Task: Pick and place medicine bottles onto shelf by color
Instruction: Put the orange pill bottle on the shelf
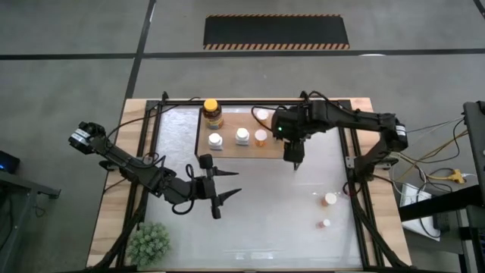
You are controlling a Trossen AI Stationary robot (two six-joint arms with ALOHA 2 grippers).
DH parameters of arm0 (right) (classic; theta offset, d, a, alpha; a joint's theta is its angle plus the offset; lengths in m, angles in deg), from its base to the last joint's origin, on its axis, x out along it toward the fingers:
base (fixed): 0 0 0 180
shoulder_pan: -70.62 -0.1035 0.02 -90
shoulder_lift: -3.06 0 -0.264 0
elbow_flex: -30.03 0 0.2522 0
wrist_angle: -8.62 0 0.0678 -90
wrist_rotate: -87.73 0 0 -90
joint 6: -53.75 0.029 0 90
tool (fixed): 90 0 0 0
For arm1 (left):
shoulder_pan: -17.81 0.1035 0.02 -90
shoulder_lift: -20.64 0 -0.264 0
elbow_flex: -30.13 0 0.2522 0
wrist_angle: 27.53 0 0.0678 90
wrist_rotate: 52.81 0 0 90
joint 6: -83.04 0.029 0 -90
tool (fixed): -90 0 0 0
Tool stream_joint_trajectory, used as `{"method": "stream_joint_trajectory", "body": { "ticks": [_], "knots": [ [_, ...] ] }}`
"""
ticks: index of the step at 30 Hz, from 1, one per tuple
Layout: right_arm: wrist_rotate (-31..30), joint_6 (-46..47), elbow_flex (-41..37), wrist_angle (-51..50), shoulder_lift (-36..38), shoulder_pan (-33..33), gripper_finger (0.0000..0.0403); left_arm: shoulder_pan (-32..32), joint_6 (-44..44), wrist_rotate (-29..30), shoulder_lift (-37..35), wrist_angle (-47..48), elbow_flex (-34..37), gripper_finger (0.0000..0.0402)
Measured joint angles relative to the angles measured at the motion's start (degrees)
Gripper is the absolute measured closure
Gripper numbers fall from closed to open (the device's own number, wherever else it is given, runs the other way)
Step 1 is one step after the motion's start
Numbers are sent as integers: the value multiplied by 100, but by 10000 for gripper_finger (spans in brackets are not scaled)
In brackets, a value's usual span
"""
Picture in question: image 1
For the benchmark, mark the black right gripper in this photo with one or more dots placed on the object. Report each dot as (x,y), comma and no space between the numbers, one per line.
(294,151)

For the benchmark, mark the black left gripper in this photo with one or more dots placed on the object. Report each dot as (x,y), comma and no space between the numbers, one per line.
(206,189)

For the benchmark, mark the amber pill vial white cap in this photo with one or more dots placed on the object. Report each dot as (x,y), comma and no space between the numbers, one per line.
(329,199)
(260,137)
(262,113)

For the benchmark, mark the white melatonin bottle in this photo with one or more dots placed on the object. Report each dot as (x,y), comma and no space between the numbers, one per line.
(215,141)
(241,136)

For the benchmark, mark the brown fish oil bottle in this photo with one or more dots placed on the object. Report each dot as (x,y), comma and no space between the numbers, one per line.
(212,115)

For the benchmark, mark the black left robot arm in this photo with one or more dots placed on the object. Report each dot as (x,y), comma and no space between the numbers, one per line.
(129,167)

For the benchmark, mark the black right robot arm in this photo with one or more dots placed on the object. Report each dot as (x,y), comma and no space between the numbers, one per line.
(352,117)

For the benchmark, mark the small amber pill vial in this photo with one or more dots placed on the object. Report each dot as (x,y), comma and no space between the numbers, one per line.
(324,223)

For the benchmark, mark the glossy white table sheet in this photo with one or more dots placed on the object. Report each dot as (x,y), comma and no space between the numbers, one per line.
(265,239)

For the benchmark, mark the green artificial plant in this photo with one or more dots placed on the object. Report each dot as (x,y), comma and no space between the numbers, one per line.
(148,244)

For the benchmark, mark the white cardboard box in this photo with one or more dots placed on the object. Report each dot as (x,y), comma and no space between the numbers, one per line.
(415,201)

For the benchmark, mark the black hazard-striped floor mat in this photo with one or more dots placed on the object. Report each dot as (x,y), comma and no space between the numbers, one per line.
(276,30)

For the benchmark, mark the yellow power splitter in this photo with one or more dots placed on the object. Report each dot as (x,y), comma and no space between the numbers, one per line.
(456,175)

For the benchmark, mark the black side desk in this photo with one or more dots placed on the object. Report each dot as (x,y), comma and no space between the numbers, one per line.
(475,125)

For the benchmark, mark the grey side table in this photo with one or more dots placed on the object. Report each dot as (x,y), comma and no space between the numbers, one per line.
(22,184)

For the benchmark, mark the black device with blue light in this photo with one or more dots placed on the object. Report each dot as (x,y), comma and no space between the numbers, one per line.
(9,161)

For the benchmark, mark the wooden shelf with black frame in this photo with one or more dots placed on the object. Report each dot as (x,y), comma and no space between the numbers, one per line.
(231,151)

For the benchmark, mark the black metal rig frame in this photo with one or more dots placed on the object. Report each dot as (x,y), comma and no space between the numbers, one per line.
(235,102)

